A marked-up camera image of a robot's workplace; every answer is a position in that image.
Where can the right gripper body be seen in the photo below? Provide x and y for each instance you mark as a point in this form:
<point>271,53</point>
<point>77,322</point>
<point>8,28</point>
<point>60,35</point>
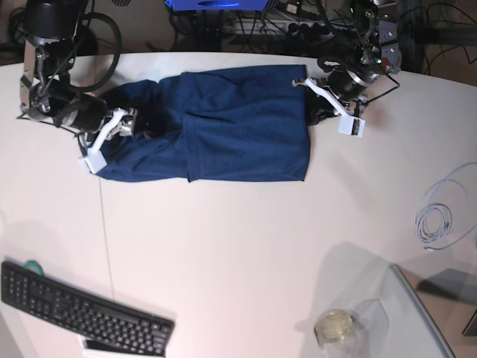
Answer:
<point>89,115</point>

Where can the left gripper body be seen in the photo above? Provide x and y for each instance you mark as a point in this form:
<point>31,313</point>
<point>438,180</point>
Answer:
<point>347,85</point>

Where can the dark blue t-shirt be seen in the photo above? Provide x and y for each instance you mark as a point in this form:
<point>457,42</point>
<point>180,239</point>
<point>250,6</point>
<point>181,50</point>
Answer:
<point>240,124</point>

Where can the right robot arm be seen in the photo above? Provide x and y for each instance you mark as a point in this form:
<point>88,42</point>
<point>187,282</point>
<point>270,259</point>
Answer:
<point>55,30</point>

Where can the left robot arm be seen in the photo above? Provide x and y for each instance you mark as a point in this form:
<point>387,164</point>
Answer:
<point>357,53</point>

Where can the white power strip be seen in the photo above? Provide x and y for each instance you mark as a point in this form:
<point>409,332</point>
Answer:
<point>251,29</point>

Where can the blue box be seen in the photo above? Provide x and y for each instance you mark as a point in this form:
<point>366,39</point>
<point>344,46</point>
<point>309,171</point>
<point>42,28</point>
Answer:
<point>182,5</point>

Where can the green tape roll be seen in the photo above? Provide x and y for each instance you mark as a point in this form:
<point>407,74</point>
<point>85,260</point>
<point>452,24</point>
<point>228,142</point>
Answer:
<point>34,267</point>

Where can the black computer keyboard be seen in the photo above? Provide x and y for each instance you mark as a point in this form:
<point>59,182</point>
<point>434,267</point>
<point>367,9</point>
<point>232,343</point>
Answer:
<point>117,326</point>

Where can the clear glass jar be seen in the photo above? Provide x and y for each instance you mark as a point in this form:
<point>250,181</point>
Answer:
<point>336,334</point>

